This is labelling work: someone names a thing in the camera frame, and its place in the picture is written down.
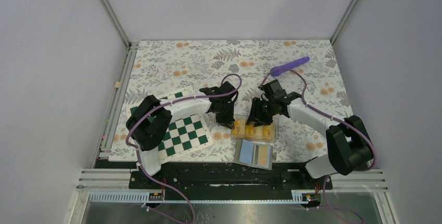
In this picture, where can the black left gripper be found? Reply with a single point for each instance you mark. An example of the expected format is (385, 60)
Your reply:
(229, 121)

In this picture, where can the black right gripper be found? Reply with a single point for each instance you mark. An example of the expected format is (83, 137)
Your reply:
(256, 114)

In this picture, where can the gold VIP card stack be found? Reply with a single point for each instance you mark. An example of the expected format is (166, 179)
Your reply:
(252, 131)

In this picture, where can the clear acrylic card box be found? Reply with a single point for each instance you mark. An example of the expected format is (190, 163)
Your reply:
(255, 129)

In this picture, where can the grey card holder wallet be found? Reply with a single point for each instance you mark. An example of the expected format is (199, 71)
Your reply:
(246, 152)

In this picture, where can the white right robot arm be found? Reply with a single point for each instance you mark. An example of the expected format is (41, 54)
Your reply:
(347, 142)

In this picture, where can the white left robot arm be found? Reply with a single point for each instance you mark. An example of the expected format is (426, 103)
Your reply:
(149, 123)

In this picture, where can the floral patterned table mat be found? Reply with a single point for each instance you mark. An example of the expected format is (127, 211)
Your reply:
(163, 67)

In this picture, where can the purple cylindrical tool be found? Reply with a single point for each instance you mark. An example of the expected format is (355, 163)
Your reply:
(278, 70)

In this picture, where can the green white chessboard mat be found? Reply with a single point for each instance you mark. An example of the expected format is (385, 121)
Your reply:
(184, 136)

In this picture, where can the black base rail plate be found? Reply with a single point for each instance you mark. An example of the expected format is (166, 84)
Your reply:
(218, 183)

